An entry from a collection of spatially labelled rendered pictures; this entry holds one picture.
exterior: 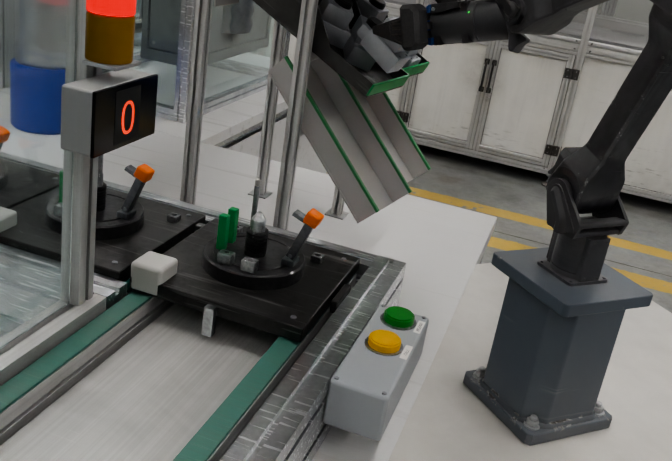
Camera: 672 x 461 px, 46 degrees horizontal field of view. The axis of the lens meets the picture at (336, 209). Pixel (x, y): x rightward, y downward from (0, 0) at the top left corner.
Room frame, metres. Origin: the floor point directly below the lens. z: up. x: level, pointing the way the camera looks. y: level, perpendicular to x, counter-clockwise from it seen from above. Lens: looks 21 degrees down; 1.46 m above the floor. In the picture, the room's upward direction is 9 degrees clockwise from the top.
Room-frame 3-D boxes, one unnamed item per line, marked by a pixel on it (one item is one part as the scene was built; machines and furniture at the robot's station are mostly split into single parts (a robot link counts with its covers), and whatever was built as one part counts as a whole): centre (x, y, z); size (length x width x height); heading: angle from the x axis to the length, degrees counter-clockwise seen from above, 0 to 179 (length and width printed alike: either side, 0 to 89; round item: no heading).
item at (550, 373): (0.93, -0.31, 0.96); 0.15 x 0.15 x 0.20; 29
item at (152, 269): (0.92, 0.22, 0.97); 0.05 x 0.05 x 0.04; 74
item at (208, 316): (0.87, 0.13, 0.95); 0.01 x 0.01 x 0.04; 74
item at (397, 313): (0.92, -0.10, 0.96); 0.04 x 0.04 x 0.02
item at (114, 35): (0.84, 0.27, 1.28); 0.05 x 0.05 x 0.05
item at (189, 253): (0.99, 0.10, 0.96); 0.24 x 0.24 x 0.02; 74
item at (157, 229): (1.06, 0.35, 1.01); 0.24 x 0.24 x 0.13; 74
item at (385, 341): (0.85, -0.08, 0.96); 0.04 x 0.04 x 0.02
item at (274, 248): (0.99, 0.10, 0.98); 0.14 x 0.14 x 0.02
